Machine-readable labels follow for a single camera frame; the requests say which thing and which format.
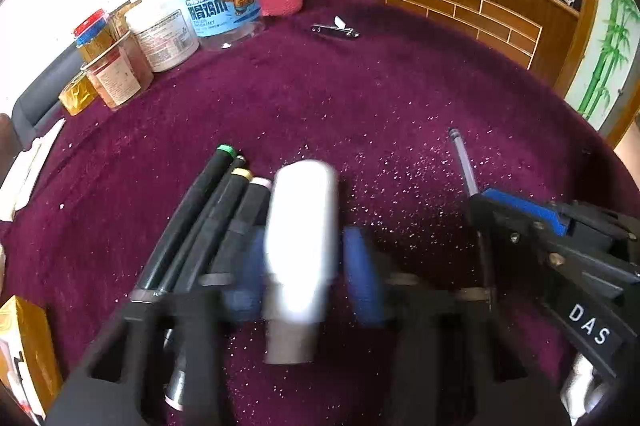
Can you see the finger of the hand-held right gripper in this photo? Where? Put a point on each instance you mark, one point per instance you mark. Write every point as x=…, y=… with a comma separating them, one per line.
x=525, y=205
x=505, y=221

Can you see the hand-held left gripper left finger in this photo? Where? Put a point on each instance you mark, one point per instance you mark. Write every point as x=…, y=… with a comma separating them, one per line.
x=245, y=276

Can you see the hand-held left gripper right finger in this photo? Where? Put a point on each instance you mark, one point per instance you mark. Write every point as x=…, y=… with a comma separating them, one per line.
x=362, y=276

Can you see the long white plastic bottle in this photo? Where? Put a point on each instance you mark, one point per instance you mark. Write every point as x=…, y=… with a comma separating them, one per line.
x=300, y=236

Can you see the silver ballpoint pen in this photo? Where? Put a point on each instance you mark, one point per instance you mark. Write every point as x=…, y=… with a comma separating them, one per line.
x=464, y=161

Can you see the black marker yellow cap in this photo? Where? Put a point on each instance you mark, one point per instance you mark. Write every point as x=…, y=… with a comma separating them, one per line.
x=230, y=201

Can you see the thin black marker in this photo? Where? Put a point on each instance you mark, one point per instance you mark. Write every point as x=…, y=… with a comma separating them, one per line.
x=210, y=226

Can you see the black marker pink cap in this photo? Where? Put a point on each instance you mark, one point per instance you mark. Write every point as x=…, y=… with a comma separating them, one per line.
x=252, y=203

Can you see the black marker green cap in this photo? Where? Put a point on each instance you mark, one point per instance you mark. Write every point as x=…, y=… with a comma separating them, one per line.
x=195, y=201

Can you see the purple velvet tablecloth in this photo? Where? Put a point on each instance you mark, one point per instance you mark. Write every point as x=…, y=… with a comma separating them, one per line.
x=350, y=106

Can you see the wooden brick-pattern counter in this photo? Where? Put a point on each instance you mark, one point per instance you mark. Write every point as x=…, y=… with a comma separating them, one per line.
x=450, y=6

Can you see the orange cardboard box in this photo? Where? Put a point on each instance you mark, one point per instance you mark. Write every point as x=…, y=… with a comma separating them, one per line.
x=30, y=356

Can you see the clear jar orange contents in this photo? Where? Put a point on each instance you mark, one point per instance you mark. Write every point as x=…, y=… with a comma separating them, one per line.
x=117, y=74

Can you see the white paper sheet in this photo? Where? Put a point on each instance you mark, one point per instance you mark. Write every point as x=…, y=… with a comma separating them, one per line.
x=30, y=166

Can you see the metal nail clipper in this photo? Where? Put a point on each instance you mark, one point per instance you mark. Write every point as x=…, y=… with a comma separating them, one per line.
x=335, y=29

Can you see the white labelled jar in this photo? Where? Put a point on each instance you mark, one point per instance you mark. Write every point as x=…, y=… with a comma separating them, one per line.
x=162, y=34

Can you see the dark chair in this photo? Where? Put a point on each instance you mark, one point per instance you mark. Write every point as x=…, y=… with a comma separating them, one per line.
x=45, y=91

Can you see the red lid jar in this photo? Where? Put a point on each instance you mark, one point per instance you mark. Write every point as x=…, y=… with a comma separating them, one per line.
x=95, y=36

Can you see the green bamboo wall decoration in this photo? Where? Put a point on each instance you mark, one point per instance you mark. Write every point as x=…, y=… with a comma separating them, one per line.
x=607, y=41

